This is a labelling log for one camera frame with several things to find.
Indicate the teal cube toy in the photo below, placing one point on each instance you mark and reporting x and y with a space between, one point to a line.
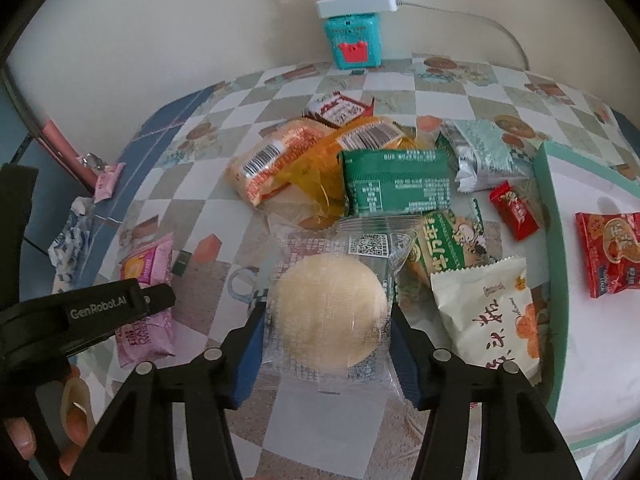
352 40

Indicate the blue and white wrapper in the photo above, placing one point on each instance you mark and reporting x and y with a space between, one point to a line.
70 245

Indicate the green cartoon snack packet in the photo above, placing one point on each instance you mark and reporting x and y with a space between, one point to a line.
450 245

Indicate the dark green snack packet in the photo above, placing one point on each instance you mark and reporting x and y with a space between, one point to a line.
397 180

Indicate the person's left hand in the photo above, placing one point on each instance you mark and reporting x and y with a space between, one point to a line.
77 415

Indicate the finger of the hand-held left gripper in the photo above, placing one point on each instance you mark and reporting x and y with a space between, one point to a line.
115 305

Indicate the orange bread packet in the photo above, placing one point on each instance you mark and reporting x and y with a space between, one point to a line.
365 132
270 160

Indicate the small pink candy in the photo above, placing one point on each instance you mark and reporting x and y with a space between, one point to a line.
107 182

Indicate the white power strip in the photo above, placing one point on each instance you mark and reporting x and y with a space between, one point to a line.
357 4

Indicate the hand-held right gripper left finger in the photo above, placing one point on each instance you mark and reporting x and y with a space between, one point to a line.
247 360

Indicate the small red candy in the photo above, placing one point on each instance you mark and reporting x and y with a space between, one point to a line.
515 210

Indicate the clear bun packet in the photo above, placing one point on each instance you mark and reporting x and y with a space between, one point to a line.
330 305

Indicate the white pastry packet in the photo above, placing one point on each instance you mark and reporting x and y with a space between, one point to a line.
487 320

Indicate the white tray with green rim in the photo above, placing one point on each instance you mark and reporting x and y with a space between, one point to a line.
600 360

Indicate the red and white snack packet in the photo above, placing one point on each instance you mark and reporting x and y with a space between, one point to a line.
335 107

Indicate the pink snack packet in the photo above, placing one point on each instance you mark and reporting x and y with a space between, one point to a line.
147 270

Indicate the silver teal snack packet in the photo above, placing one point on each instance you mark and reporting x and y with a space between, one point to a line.
482 152

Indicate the pink bar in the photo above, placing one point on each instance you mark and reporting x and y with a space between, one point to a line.
70 152

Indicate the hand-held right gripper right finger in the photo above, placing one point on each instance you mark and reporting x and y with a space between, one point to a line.
405 360

